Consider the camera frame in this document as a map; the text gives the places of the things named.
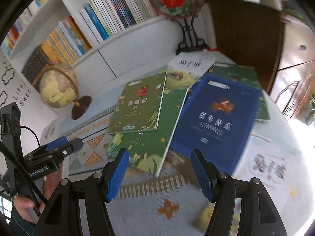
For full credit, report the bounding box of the green insect book 03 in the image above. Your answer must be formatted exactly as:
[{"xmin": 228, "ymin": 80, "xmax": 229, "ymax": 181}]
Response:
[{"xmin": 108, "ymin": 88, "xmax": 187, "ymax": 176}]

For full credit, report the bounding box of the olive insect book 04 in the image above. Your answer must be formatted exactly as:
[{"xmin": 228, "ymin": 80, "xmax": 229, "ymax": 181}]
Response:
[{"xmin": 108, "ymin": 72, "xmax": 167, "ymax": 134}]

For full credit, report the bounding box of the row of black books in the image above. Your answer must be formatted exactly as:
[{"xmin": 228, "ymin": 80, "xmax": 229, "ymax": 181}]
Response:
[{"xmin": 22, "ymin": 45, "xmax": 52, "ymax": 92}]

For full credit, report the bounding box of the row of orange books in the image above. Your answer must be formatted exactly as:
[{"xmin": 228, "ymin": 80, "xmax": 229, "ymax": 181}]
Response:
[{"xmin": 40, "ymin": 16, "xmax": 91, "ymax": 65}]

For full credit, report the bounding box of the row of white blue books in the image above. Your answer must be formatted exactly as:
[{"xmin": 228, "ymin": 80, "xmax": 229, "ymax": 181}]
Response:
[{"xmin": 80, "ymin": 0, "xmax": 157, "ymax": 43}]

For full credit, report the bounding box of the person's left hand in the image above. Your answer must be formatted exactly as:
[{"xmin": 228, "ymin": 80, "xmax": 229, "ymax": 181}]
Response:
[{"xmin": 13, "ymin": 195, "xmax": 37, "ymax": 224}]

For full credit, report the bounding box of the patterned blue table mat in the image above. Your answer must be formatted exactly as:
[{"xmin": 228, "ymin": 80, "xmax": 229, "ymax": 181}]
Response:
[{"xmin": 39, "ymin": 83, "xmax": 247, "ymax": 236}]

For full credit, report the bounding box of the blue fairy tales book 02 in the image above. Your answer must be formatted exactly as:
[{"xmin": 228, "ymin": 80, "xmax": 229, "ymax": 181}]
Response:
[{"xmin": 170, "ymin": 75, "xmax": 261, "ymax": 174}]

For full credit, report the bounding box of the antique yellow globe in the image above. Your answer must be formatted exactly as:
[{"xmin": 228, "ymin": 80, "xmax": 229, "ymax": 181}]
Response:
[{"xmin": 31, "ymin": 64, "xmax": 92, "ymax": 120}]

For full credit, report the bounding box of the white rabbit hill book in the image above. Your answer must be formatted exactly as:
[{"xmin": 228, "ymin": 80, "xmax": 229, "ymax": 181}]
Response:
[
  {"xmin": 233, "ymin": 127, "xmax": 306, "ymax": 217},
  {"xmin": 168, "ymin": 52, "xmax": 215, "ymax": 78}
]

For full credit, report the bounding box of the dark green insect book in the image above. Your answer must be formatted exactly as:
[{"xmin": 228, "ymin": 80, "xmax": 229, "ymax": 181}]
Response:
[{"xmin": 208, "ymin": 62, "xmax": 270, "ymax": 122}]

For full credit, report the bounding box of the white bookshelf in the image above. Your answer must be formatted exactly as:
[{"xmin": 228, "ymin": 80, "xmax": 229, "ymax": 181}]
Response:
[{"xmin": 0, "ymin": 0, "xmax": 213, "ymax": 99}]

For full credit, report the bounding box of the small floor green plant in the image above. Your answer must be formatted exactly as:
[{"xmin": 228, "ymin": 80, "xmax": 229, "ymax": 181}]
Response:
[{"xmin": 305, "ymin": 93, "xmax": 315, "ymax": 126}]

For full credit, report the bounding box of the red flower round fan ornament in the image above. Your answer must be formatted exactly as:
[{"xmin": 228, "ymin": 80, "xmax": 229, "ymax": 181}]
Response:
[{"xmin": 149, "ymin": 0, "xmax": 209, "ymax": 54}]

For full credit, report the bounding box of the black cable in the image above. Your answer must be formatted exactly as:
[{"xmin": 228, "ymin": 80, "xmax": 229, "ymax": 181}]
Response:
[{"xmin": 0, "ymin": 124, "xmax": 49, "ymax": 206}]

